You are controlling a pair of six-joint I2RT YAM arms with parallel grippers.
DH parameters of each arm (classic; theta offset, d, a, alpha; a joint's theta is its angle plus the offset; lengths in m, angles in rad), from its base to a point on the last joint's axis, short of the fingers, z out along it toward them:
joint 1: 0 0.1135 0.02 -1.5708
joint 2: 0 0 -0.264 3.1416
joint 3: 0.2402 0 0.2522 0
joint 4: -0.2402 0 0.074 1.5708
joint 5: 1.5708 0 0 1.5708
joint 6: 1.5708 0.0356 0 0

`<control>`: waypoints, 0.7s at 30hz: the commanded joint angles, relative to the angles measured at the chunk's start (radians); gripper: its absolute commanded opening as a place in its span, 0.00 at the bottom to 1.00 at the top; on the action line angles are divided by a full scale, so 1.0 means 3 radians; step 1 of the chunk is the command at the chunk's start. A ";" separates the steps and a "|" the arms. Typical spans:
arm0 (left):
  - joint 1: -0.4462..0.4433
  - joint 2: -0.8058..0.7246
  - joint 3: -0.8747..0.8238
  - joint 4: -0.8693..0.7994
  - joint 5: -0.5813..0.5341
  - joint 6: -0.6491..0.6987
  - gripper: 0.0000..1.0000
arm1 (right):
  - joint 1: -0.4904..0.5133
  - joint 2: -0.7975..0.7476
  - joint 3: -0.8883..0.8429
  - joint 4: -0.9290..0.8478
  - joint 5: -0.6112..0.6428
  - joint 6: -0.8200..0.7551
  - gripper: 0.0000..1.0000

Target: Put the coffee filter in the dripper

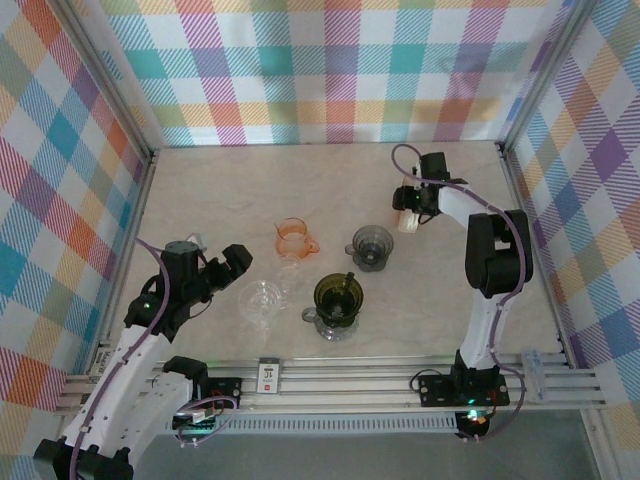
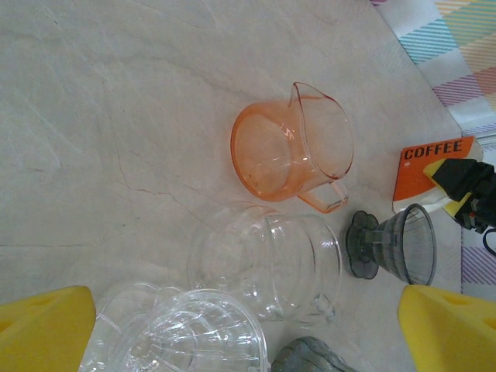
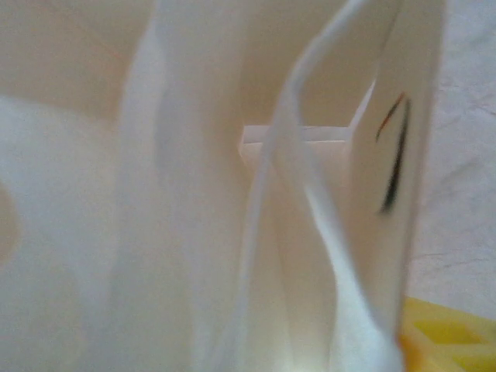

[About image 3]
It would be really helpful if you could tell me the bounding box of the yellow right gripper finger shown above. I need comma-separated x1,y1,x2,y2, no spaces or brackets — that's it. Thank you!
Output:
398,296,496,372

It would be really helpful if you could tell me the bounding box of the orange white coffee filter pack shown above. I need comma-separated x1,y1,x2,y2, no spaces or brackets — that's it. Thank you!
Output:
0,0,446,372

